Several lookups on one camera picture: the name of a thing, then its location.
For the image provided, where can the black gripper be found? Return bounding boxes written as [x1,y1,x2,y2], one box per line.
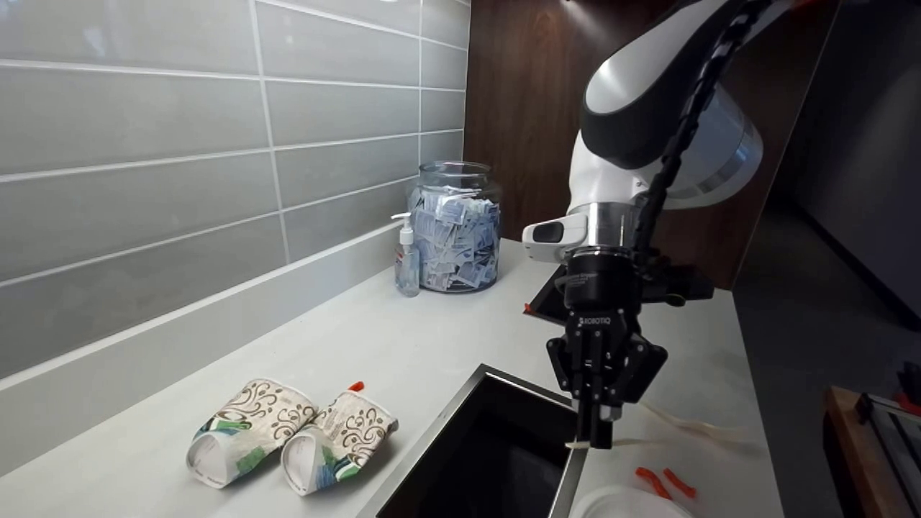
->
[545,255,670,452]

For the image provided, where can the steel framed counter hole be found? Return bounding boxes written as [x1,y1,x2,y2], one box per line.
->
[358,360,600,518]

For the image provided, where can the white paper plate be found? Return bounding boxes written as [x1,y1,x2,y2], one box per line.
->
[571,482,693,518]

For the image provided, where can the glass jar with blue packets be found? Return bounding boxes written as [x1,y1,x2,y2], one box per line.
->
[410,157,503,293]

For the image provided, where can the small clear sanitizer bottle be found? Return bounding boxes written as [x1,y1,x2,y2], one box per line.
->
[393,211,427,298]

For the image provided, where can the wooden tray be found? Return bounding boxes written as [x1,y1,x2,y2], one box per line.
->
[824,383,921,518]

